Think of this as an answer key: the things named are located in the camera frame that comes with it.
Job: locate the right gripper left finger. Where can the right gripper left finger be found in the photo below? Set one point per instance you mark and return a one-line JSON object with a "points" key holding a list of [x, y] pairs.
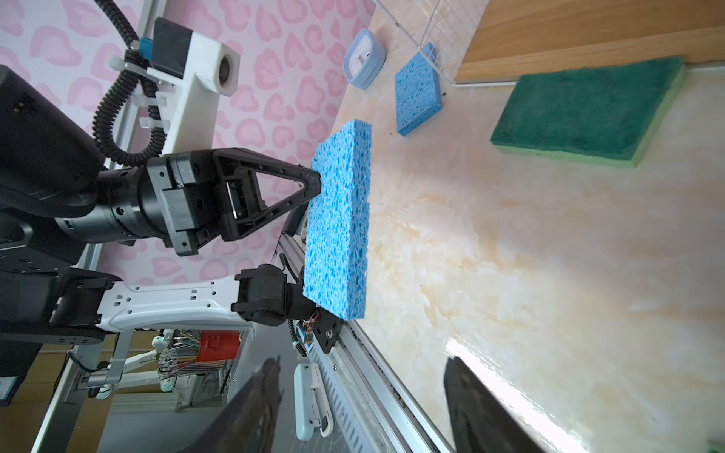
{"points": [[249, 421]]}

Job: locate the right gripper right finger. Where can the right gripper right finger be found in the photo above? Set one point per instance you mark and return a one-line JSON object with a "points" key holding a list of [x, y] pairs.
{"points": [[479, 423]]}

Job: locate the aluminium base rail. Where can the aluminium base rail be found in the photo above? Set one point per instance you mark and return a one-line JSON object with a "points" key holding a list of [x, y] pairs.
{"points": [[372, 408]]}

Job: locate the white wire wooden shelf rack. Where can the white wire wooden shelf rack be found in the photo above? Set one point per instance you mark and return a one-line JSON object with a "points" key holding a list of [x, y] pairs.
{"points": [[481, 42]]}

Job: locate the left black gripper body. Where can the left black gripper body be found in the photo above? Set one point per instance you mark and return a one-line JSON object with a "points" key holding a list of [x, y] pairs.
{"points": [[202, 195]]}

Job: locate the red cup with wires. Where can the red cup with wires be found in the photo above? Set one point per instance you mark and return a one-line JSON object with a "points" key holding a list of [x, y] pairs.
{"points": [[218, 345]]}

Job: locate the blue sponge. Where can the blue sponge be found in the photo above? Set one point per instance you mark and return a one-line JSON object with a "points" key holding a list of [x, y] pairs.
{"points": [[338, 223], [418, 91]]}

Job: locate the green sponge by shelf front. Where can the green sponge by shelf front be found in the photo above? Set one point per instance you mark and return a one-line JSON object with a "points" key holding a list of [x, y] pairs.
{"points": [[605, 115]]}

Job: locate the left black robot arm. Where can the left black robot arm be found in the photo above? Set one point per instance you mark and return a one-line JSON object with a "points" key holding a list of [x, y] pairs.
{"points": [[58, 197]]}

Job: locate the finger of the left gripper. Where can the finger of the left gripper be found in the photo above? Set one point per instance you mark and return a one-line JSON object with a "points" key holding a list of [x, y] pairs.
{"points": [[254, 190]]}

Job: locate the light blue square clock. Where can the light blue square clock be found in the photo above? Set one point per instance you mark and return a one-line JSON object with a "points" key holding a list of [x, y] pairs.
{"points": [[363, 60]]}

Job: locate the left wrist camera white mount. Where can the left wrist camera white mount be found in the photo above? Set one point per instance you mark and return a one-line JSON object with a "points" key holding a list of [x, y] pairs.
{"points": [[192, 72]]}

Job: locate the white plastic clip device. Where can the white plastic clip device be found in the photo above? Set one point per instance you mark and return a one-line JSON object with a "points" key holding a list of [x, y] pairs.
{"points": [[312, 407]]}

